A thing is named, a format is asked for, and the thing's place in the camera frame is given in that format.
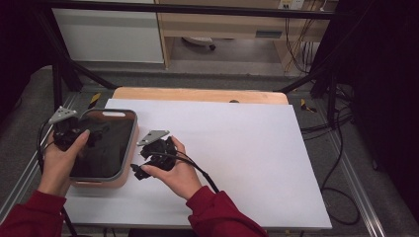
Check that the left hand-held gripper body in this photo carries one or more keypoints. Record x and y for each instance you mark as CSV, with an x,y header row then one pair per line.
x,y
66,133

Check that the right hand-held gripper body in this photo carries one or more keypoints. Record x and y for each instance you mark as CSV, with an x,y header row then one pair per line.
x,y
158,153

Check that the pink basket with grey rim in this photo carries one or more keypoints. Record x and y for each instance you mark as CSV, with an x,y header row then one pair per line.
x,y
126,174

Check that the dark cloth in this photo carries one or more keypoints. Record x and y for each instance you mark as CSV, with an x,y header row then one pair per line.
x,y
105,148

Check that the person's right hand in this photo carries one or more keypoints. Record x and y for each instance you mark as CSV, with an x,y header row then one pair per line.
x,y
179,176

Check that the person's left hand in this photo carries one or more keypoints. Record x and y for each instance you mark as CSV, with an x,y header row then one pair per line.
x,y
61,168

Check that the yellow and black tape piece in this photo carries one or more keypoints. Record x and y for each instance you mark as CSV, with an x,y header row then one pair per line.
x,y
307,106
95,98

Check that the black metal stand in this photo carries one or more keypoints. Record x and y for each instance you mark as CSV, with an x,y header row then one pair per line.
x,y
57,89
331,95

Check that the wooden table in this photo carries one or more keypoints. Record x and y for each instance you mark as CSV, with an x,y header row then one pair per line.
x,y
184,94

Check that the white board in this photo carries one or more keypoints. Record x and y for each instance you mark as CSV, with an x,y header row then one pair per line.
x,y
237,148

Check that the white cabinet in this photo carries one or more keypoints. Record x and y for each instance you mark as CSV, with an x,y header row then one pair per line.
x,y
107,36

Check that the dark curtain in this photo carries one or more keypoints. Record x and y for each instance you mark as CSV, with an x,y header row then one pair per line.
x,y
385,82
19,42

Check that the office chair base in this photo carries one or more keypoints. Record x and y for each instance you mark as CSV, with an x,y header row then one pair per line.
x,y
199,41

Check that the light wooden desk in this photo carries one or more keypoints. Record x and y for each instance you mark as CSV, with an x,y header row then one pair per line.
x,y
224,24

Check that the white power strip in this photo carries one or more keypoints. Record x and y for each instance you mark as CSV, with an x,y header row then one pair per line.
x,y
291,4

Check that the metal floor rail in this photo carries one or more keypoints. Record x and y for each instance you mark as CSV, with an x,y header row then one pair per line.
x,y
357,191
19,184

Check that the black horizontal frame bar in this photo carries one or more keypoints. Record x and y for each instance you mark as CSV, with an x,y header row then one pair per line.
x,y
197,9

